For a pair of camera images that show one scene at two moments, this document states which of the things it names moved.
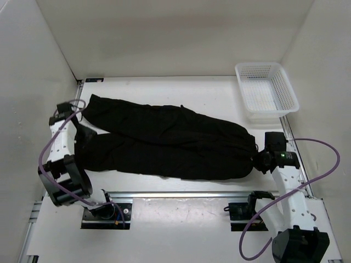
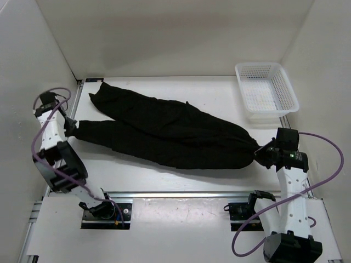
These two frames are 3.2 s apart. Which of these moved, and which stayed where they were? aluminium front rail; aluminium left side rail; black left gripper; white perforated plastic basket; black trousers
Moved: black trousers; black left gripper
Stayed: white perforated plastic basket; aluminium front rail; aluminium left side rail
